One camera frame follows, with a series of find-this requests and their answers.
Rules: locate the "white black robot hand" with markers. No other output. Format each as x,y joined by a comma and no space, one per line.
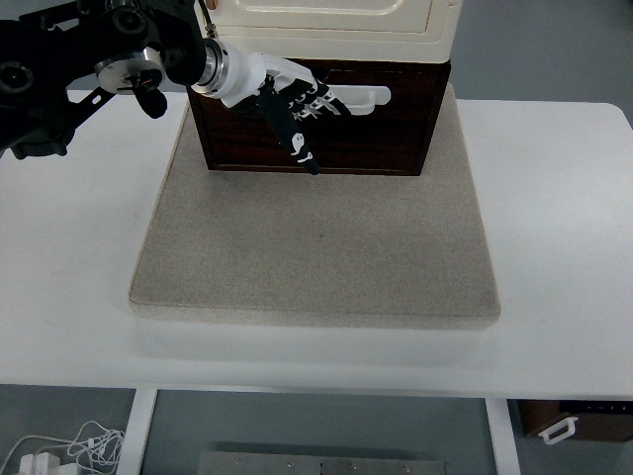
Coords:
242,76

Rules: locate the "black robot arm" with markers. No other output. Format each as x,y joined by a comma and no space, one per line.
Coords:
39,49

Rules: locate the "cream cabinet with dark base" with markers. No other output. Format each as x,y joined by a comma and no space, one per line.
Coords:
346,44

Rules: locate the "beige fabric mat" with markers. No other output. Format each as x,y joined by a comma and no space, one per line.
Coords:
316,247

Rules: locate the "white table leg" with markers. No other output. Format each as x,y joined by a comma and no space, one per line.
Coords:
137,435
502,440

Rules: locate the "grey metal plate with screws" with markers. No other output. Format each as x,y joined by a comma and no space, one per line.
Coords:
321,465

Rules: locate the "white power adapter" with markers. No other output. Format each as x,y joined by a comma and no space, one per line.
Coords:
37,464

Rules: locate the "brown wooden box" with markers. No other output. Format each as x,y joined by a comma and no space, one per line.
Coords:
539,413

